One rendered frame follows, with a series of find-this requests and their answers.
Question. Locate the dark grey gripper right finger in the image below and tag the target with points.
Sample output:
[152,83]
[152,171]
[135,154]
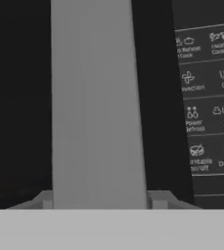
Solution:
[162,201]

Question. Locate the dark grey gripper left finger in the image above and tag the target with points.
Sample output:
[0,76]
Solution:
[41,201]

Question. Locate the black microwave door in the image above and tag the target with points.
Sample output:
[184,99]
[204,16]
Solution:
[17,97]

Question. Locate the black microwave oven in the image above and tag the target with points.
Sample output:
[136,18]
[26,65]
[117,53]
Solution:
[211,97]

